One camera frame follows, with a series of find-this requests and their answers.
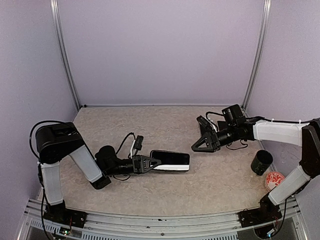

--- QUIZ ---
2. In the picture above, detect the aluminium front rail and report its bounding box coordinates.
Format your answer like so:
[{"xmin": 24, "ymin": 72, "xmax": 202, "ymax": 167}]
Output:
[{"xmin": 17, "ymin": 212, "xmax": 308, "ymax": 240}]

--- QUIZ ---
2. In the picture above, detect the red white patterned coaster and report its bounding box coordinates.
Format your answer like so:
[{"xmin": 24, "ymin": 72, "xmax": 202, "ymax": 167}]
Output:
[{"xmin": 264, "ymin": 171, "xmax": 285, "ymax": 192}]

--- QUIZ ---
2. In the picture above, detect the black phone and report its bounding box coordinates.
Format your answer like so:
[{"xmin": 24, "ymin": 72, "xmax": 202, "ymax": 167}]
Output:
[
  {"xmin": 206, "ymin": 119, "xmax": 217, "ymax": 132},
  {"xmin": 150, "ymin": 150, "xmax": 190, "ymax": 165},
  {"xmin": 217, "ymin": 120, "xmax": 228, "ymax": 131}
]

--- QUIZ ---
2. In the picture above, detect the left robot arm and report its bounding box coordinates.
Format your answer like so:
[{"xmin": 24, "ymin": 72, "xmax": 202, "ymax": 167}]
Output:
[{"xmin": 29, "ymin": 120, "xmax": 162, "ymax": 223}]

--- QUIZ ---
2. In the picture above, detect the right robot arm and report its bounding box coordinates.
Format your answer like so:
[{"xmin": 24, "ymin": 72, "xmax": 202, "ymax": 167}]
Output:
[{"xmin": 191, "ymin": 104, "xmax": 320, "ymax": 222}]

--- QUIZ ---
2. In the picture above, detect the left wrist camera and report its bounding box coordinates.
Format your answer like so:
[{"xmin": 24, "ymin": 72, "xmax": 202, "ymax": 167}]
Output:
[{"xmin": 129, "ymin": 135, "xmax": 144, "ymax": 158}]

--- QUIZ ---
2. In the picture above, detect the black cup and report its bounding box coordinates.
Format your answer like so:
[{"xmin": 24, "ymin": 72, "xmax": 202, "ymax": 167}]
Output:
[{"xmin": 250, "ymin": 150, "xmax": 273, "ymax": 176}]

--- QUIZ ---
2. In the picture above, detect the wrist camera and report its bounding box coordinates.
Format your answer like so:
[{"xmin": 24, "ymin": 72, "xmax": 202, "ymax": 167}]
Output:
[
  {"xmin": 129, "ymin": 135, "xmax": 144, "ymax": 158},
  {"xmin": 196, "ymin": 115, "xmax": 212, "ymax": 136}
]

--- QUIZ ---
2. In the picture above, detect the aluminium corner post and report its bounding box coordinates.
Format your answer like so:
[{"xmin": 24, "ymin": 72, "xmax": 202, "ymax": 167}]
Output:
[
  {"xmin": 241, "ymin": 0, "xmax": 272, "ymax": 111},
  {"xmin": 50, "ymin": 0, "xmax": 82, "ymax": 111}
]

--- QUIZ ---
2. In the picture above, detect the left aluminium corner post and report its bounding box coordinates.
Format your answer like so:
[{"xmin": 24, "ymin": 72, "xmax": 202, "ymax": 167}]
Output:
[{"xmin": 50, "ymin": 0, "xmax": 82, "ymax": 111}]

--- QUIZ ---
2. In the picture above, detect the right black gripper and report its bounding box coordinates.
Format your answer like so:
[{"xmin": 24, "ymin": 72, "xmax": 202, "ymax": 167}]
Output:
[{"xmin": 192, "ymin": 124, "xmax": 239, "ymax": 152}]

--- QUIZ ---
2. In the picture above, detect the right aluminium corner post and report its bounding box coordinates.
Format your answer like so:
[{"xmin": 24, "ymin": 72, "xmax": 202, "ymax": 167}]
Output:
[{"xmin": 241, "ymin": 0, "xmax": 272, "ymax": 111}]

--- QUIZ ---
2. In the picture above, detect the dark phone case underneath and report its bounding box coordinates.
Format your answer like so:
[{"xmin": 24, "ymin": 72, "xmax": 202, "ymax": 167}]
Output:
[{"xmin": 152, "ymin": 164, "xmax": 190, "ymax": 172}]

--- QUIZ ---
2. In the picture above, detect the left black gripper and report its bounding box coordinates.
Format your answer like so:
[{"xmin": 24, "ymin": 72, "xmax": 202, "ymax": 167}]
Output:
[{"xmin": 106, "ymin": 154, "xmax": 162, "ymax": 176}]

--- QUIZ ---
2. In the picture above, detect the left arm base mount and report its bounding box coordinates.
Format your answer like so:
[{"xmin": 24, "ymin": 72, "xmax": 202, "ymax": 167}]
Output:
[{"xmin": 43, "ymin": 200, "xmax": 88, "ymax": 229}]

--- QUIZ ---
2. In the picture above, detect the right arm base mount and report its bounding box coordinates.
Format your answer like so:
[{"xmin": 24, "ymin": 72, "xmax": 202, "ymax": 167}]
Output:
[{"xmin": 237, "ymin": 198, "xmax": 283, "ymax": 228}]

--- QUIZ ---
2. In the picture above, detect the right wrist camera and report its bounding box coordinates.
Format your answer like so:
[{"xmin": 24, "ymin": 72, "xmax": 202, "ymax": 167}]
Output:
[{"xmin": 196, "ymin": 115, "xmax": 212, "ymax": 136}]

